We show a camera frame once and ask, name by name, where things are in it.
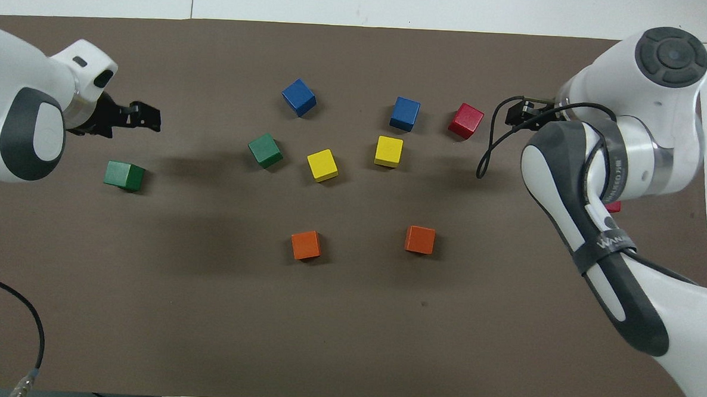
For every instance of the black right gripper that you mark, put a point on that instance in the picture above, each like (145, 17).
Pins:
(539, 111)

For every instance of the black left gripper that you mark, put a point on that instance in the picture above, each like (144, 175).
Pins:
(103, 116)

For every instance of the red wooden cube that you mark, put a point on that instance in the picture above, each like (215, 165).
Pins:
(614, 207)
(466, 120)

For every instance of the green wooden cube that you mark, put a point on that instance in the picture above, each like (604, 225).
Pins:
(123, 175)
(265, 150)

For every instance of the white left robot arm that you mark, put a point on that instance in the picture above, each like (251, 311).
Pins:
(23, 106)

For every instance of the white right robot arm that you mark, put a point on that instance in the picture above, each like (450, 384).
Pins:
(641, 163)

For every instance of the blue wooden cube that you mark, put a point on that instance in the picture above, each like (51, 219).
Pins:
(405, 113)
(299, 96)

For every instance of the yellow wooden cube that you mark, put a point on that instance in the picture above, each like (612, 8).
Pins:
(322, 164)
(389, 151)

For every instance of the orange wooden cube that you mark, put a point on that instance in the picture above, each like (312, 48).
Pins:
(306, 245)
(420, 239)

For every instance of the brown table mat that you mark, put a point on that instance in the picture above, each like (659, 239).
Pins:
(348, 317)

